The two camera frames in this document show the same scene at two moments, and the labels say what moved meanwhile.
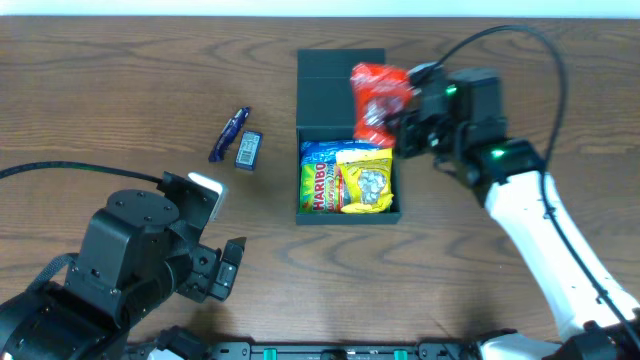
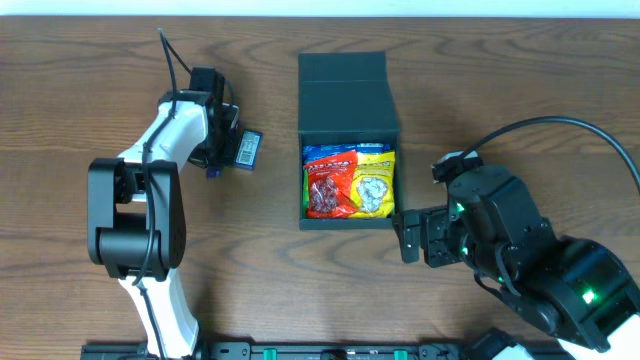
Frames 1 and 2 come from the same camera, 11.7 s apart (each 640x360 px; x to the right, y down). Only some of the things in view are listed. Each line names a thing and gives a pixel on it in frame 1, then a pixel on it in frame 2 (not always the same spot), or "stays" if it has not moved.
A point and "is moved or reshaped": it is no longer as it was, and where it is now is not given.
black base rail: x=312 y=350 stays
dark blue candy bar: x=228 y=135 is moved or reshaped
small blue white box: x=249 y=149 stays
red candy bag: x=379 y=91 -> x=332 y=185
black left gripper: x=208 y=273 -> x=220 y=145
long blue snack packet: x=320 y=157 stays
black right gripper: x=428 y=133 -> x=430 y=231
